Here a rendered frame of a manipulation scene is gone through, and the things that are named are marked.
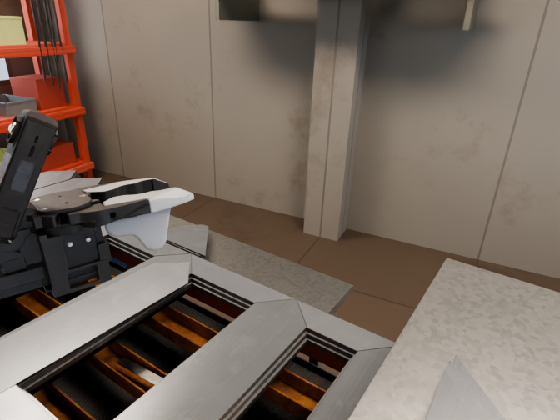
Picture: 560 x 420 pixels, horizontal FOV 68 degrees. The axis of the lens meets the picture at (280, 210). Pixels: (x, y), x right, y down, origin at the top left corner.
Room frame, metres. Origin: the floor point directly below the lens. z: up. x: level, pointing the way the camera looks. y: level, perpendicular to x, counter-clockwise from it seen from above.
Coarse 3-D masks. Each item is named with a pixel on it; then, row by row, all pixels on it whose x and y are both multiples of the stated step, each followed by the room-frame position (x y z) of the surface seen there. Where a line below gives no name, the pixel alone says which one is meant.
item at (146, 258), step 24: (120, 240) 1.36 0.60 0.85; (144, 264) 1.20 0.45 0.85; (96, 288) 1.05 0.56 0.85; (216, 288) 1.09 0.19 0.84; (48, 312) 0.93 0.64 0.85; (144, 312) 0.98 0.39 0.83; (312, 336) 0.89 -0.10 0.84; (72, 360) 0.79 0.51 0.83; (288, 360) 0.81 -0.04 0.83; (24, 384) 0.70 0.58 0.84; (264, 384) 0.73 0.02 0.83; (240, 408) 0.66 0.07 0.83
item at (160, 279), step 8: (152, 264) 1.20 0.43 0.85; (136, 272) 1.14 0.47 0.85; (144, 272) 1.15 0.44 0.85; (152, 272) 1.15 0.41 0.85; (160, 272) 1.15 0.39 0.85; (144, 280) 1.10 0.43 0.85; (152, 280) 1.11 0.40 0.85; (160, 280) 1.11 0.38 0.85; (168, 280) 1.11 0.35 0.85; (176, 280) 1.11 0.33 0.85; (160, 288) 1.06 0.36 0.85; (168, 288) 1.06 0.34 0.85; (176, 288) 1.07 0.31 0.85
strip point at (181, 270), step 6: (156, 264) 1.20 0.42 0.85; (162, 264) 1.20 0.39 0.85; (168, 264) 1.20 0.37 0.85; (174, 264) 1.20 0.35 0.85; (180, 264) 1.20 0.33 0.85; (186, 264) 1.21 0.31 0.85; (168, 270) 1.17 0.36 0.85; (174, 270) 1.17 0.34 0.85; (180, 270) 1.17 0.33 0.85; (186, 270) 1.17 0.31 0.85; (180, 276) 1.13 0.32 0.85; (186, 276) 1.14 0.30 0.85
